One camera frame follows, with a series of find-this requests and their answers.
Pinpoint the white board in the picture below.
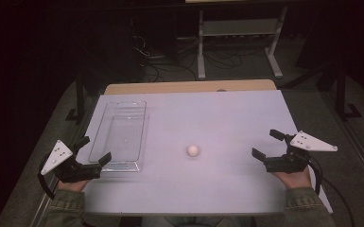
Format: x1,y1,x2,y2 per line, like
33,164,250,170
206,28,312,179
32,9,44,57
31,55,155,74
75,89,334,216

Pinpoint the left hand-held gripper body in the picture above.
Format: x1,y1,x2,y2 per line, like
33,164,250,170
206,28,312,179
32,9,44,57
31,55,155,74
40,139,103,183

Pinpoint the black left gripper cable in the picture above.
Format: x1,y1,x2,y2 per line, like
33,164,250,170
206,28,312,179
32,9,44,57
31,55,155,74
36,153,57,201

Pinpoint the black metal stand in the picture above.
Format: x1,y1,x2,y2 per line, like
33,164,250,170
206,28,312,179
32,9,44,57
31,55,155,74
64,74,88,125
335,61,363,122

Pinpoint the person's right hand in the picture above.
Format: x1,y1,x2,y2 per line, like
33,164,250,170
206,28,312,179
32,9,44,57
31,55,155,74
272,166,313,190

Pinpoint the clear plastic tray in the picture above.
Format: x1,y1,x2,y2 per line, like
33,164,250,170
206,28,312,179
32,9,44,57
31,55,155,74
87,99,150,173

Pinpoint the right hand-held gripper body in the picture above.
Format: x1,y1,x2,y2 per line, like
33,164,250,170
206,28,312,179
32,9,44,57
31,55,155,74
264,130,338,174

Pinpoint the white metal desk frame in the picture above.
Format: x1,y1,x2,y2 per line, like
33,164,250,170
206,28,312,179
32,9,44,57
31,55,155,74
196,6,289,80

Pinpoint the person's left hand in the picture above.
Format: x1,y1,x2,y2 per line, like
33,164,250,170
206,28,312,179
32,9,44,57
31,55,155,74
56,178,90,193

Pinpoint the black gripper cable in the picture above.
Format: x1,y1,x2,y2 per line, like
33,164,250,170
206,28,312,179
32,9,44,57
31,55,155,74
307,156,356,227
36,153,57,201

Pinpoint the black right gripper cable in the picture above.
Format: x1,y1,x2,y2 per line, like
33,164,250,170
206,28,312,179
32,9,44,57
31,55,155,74
307,156,356,227

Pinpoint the small white ball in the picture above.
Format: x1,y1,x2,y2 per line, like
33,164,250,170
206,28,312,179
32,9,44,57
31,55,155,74
186,145,200,158

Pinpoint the tangle of floor cables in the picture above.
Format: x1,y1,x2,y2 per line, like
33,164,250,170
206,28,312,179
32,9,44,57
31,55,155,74
131,33,244,82

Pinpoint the wooden table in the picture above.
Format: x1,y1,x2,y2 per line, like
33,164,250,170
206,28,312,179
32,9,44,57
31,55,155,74
103,79,278,96

